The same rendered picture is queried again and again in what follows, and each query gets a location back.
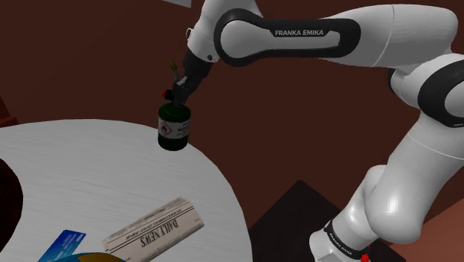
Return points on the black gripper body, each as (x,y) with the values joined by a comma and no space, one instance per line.
(194,70)

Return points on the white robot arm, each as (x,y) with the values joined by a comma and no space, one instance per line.
(398,32)

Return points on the dark green labelled bottle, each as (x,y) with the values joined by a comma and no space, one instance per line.
(174,125)

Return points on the round white table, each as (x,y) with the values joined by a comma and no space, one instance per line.
(90,163)

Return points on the folded newspaper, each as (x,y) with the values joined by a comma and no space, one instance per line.
(156,232)

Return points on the dark robot stand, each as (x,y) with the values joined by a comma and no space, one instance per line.
(290,217)

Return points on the blue and yellow round object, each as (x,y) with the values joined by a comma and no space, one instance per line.
(90,257)

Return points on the blue card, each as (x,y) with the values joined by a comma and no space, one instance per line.
(65,245)

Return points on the dark red rounded object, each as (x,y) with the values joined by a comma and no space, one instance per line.
(9,206)

